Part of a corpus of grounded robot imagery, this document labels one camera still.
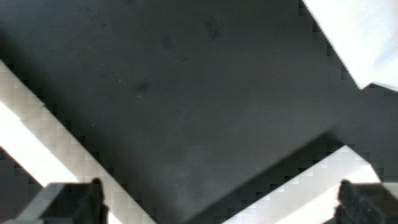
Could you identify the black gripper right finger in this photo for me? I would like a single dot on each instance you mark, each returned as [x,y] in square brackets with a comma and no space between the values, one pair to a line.
[368,203]

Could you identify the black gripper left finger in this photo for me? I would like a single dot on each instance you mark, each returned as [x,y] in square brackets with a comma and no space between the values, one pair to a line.
[66,204]

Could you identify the white drawer cabinet box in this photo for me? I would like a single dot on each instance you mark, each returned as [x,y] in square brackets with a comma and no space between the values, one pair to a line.
[360,25]

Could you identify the white right fence wall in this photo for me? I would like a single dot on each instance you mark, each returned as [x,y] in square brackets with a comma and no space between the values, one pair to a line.
[303,201]

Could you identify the white fence wall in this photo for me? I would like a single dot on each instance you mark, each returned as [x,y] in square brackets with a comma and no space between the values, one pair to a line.
[47,151]
[303,201]

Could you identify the white front fence wall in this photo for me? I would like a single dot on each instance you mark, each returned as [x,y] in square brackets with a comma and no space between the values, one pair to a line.
[47,151]

